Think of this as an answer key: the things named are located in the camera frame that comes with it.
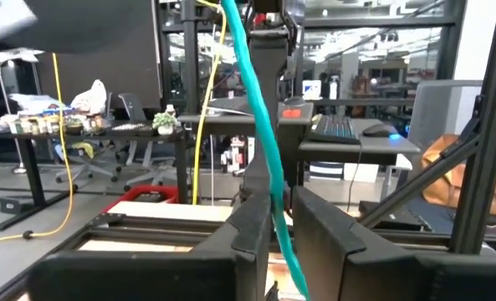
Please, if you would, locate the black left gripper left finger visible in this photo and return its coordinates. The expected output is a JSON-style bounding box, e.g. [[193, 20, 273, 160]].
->
[[28, 190, 273, 301]]

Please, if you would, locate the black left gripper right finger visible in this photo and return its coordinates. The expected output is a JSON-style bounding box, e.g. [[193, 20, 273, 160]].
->
[[292, 186, 496, 301]]

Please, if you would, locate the teal sleeved cable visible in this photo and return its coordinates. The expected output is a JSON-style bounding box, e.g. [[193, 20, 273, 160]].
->
[[220, 0, 311, 301]]

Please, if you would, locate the red plastic bin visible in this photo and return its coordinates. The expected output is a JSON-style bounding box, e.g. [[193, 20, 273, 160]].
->
[[100, 184, 180, 214]]

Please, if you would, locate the grey office chair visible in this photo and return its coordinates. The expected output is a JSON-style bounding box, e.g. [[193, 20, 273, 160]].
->
[[54, 140, 122, 185], [116, 92, 177, 192]]

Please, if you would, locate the grey desk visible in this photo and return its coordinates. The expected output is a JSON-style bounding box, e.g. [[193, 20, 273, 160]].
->
[[178, 102, 421, 202]]

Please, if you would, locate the black computer mouse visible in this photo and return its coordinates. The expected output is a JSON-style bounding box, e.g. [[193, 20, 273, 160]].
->
[[360, 123, 399, 139]]

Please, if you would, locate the black standing desk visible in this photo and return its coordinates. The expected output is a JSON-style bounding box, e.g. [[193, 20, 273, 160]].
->
[[0, 120, 188, 232]]

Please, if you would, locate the black keyboard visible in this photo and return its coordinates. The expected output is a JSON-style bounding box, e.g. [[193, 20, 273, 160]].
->
[[308, 113, 361, 145]]

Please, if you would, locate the small potted plant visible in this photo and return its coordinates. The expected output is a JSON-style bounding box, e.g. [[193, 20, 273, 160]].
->
[[151, 104, 178, 136]]

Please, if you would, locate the grey mesh chair back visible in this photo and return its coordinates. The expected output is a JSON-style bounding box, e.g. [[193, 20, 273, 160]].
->
[[408, 79, 483, 168]]

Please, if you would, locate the white plastic bag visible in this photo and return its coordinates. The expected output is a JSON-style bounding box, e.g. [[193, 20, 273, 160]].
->
[[70, 79, 108, 116]]

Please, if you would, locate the grey laptop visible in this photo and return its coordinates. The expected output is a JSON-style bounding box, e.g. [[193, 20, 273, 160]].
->
[[207, 95, 258, 117]]

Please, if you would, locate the yellow power cord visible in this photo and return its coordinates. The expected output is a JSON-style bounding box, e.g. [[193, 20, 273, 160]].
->
[[191, 0, 228, 206]]

